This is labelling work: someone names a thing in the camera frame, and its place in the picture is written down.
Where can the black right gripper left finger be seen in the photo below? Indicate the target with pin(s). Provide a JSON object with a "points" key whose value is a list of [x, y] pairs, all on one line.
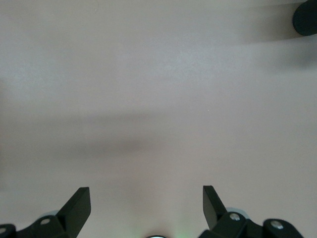
{"points": [[71, 213]]}

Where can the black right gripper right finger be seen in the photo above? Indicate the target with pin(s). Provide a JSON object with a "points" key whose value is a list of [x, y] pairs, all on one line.
{"points": [[215, 213]]}

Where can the black foam cylinder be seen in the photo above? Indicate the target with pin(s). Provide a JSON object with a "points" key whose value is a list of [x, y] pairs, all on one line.
{"points": [[307, 19]]}

